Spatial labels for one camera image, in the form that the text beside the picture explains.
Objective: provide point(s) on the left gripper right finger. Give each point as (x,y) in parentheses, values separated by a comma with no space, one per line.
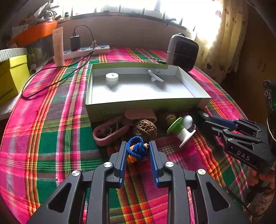
(211,204)

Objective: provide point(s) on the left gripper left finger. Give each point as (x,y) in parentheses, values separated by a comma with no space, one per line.
(83,197)

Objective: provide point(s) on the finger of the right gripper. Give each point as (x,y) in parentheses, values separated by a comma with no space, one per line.
(235,125)
(246,134)

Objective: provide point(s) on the green white spool gadget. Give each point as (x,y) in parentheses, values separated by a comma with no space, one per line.
(183,128)

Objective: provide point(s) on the blue orange rope toy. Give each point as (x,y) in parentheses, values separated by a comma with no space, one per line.
(136,149)

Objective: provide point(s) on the brown walnut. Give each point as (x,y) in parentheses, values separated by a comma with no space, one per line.
(145,129)
(169,119)

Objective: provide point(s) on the pink plastic clip case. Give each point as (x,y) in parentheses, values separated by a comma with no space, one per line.
(110,131)

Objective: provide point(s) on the pink leather pouch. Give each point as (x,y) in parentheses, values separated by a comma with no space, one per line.
(132,115)

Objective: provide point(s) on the floral yellow curtain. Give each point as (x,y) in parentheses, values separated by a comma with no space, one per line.
(220,35)

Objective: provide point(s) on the grey black space heater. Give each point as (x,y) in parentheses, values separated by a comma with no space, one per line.
(182,52)

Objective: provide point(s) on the oval grey magnetic holder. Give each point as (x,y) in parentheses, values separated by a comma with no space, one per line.
(154,76)

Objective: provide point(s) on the shallow green white box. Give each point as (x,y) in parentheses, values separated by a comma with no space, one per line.
(134,89)

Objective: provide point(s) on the white round puck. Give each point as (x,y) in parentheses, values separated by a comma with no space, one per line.
(112,77)

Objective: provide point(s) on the yellow cardboard box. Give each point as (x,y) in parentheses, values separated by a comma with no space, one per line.
(14,74)

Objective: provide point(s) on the white power strip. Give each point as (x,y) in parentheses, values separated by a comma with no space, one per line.
(82,52)

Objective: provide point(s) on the black charger adapter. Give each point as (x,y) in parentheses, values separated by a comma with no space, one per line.
(75,42)

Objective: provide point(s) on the striped white box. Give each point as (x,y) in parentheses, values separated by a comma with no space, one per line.
(12,52)

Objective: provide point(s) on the white cream tube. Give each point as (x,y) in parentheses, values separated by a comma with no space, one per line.
(58,46)

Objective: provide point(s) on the orange tray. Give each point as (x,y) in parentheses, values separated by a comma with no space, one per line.
(33,34)

